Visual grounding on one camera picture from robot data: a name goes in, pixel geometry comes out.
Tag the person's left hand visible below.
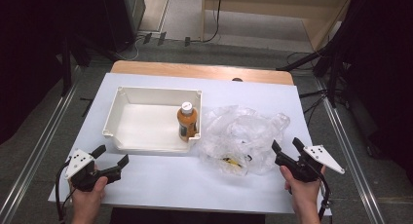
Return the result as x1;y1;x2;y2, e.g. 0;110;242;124
68;165;109;216

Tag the dark cabinet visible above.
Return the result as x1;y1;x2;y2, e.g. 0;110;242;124
100;0;146;52

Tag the clear printed plastic bag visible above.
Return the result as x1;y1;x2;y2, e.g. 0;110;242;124
198;104;291;177

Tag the black hanging cable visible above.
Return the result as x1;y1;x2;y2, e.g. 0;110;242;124
189;0;224;44

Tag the metal floor rail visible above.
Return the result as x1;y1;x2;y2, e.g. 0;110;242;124
316;79;387;224
0;84;80;224

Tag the light wooden furniture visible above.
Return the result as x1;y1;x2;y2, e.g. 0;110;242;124
201;0;354;52

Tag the white floor cable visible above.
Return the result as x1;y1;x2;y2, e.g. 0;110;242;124
121;35;145;61

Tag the white plastic bin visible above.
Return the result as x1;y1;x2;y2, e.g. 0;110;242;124
101;86;203;154

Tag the orange drink bottle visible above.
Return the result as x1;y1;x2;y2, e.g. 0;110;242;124
176;101;199;142

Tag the person's dark clothing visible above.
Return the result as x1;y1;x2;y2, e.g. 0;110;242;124
110;206;267;224

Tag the right hand-held gripper cable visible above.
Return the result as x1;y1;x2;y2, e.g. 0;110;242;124
317;171;333;222

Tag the hand-held gripper cable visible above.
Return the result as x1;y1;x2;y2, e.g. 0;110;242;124
54;160;73;224
317;171;333;222

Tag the black curtain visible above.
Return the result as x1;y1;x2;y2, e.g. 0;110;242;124
335;0;413;183
0;0;110;146

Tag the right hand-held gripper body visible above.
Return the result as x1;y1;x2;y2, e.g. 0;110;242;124
274;144;346;183

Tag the left hand-held gripper cable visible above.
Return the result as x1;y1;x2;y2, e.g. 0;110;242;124
54;160;73;224

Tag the black upright post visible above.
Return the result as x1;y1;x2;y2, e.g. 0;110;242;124
60;38;73;97

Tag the white table mat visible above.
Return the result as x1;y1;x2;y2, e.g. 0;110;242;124
48;72;332;215

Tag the person's right hand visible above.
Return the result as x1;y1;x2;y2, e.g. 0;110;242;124
279;165;327;214

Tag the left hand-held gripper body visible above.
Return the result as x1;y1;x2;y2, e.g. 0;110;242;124
63;148;123;193

